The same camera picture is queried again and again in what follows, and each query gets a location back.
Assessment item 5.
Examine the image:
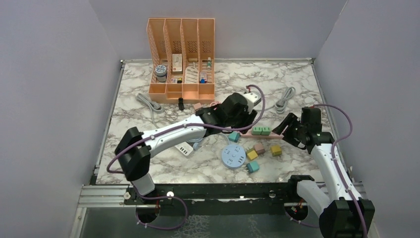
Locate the black cylinder object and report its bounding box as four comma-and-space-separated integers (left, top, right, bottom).
178, 97, 185, 111

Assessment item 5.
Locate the pink power strip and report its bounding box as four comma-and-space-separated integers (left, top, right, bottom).
240, 128, 283, 139

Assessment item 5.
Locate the teal plug adapter front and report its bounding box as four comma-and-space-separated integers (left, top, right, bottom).
245, 161, 260, 174

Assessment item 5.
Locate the round blue power strip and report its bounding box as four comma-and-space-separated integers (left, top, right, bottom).
221, 144, 246, 170

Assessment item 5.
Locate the yellow plug adapter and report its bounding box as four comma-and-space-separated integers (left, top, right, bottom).
246, 149, 259, 161
270, 145, 282, 157

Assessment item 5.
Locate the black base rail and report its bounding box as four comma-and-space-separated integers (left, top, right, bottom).
123, 182, 310, 220

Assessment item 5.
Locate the red white box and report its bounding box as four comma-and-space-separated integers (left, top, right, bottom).
172, 54, 183, 75

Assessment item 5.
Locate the white power strip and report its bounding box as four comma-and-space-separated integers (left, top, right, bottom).
175, 142, 194, 157

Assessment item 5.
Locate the pink plug adapter back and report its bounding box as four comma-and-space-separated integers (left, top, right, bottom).
193, 103, 203, 111

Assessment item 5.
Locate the green plug adapter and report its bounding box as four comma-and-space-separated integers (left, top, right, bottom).
251, 126, 263, 135
261, 126, 271, 136

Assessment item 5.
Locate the teal plug adapter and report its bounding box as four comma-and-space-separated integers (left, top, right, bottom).
228, 131, 240, 143
245, 161, 260, 174

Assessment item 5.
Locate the small bottle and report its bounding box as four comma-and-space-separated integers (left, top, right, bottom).
207, 57, 212, 70

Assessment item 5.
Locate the grey cable of purple strip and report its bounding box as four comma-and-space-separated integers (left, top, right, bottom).
261, 86, 297, 115

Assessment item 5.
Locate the white blister pack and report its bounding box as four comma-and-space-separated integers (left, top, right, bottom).
184, 66, 199, 83

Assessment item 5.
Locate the pink plug adapter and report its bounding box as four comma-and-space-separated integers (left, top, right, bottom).
253, 143, 266, 155
193, 103, 203, 111

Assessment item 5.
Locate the orange file organizer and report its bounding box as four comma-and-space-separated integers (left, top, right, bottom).
147, 18, 216, 104

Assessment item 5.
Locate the small blue white box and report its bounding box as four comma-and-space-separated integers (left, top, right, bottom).
199, 71, 208, 84

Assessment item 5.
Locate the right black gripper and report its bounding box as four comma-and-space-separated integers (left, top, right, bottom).
273, 113, 307, 147

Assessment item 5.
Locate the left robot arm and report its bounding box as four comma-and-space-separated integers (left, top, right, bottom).
114, 92, 265, 204

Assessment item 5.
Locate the grey cable of white strip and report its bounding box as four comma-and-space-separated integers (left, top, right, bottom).
136, 92, 164, 129

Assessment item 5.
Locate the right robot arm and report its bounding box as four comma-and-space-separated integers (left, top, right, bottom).
272, 105, 375, 238

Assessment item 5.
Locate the round blue patterned tin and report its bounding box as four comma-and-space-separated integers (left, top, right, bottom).
154, 64, 168, 83

